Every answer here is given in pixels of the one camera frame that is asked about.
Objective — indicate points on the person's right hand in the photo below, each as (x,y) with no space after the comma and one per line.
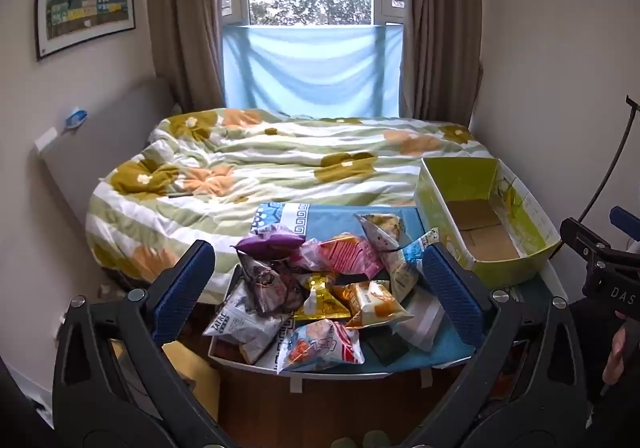
(614,355)

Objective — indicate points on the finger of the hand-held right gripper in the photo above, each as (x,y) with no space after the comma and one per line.
(625,220)
(577,233)

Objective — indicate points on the triangular yellow-green snack packet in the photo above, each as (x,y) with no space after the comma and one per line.
(382,228)

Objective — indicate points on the brown chocolate snack packet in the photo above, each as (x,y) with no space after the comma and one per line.
(265,280)

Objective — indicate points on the yellow snack packet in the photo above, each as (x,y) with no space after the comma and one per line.
(320,300)

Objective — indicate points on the light blue window cloth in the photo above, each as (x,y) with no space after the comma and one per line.
(310,73)

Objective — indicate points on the pink snack packet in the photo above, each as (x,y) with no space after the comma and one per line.
(345,255)

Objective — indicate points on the green cardboard box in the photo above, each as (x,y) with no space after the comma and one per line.
(435,198)

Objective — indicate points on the white blue-label snack packet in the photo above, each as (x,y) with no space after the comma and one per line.
(240,320)

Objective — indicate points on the framed wall picture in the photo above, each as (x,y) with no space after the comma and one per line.
(85,3)

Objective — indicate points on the dark green snack packet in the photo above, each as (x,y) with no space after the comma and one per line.
(387,350)

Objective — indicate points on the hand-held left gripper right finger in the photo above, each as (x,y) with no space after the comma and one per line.
(452,288)

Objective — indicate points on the grey headboard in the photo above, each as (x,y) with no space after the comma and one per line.
(100,153)

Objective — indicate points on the small blue clip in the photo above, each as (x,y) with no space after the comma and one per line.
(76,118)

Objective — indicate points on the orange snack packet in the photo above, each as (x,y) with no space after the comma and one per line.
(370,305)

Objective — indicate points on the floral striped quilt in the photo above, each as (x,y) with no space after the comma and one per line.
(280,163)

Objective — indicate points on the translucent white snack packet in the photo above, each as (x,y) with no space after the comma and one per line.
(420,323)

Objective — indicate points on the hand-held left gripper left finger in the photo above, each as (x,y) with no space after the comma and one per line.
(185,288)

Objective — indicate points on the blue-banded white snack packet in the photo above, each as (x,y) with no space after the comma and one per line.
(407,263)

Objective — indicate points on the brown curtain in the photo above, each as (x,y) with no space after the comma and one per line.
(185,18)
(440,28)

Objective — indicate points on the purple snack packet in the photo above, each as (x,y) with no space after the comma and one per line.
(267,240)

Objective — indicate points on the red white snack packet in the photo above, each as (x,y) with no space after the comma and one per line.
(320,345)

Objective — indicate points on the white tag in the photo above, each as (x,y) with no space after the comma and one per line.
(46,137)

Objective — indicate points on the blue patterned tablecloth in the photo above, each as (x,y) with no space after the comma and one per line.
(330,218)

